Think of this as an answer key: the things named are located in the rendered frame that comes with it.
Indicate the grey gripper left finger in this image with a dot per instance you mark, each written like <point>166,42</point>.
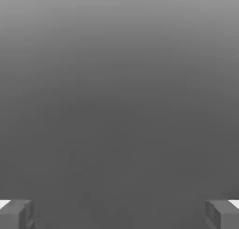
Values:
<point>13,214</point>

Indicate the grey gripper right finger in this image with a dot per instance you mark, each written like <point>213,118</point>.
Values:
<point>224,214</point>

